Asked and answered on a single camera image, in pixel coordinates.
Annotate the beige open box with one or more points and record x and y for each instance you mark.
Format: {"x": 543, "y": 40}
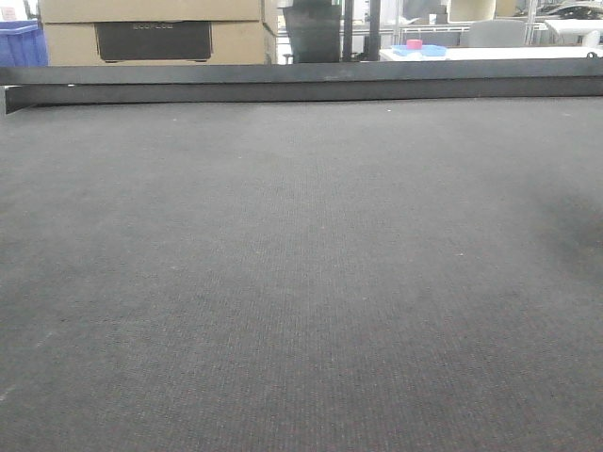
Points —
{"x": 465, "y": 11}

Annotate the large cardboard box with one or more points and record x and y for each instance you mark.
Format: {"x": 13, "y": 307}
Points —
{"x": 99, "y": 33}

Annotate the black bin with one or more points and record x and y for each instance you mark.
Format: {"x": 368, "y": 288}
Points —
{"x": 314, "y": 32}

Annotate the pink block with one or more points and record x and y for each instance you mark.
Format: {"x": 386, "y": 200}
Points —
{"x": 414, "y": 44}

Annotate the light blue tray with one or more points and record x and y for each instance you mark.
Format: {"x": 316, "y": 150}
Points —
{"x": 426, "y": 50}

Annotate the white table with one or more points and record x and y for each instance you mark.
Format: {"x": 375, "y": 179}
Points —
{"x": 511, "y": 53}

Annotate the grey office chair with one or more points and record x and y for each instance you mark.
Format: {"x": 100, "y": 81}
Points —
{"x": 495, "y": 34}

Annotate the blue plastic crate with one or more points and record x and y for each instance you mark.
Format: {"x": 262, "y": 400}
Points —
{"x": 23, "y": 44}

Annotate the black metal frame post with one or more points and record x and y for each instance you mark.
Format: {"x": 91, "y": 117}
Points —
{"x": 371, "y": 31}

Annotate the black conveyor side rail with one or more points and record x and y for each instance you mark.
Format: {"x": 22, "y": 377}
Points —
{"x": 24, "y": 87}

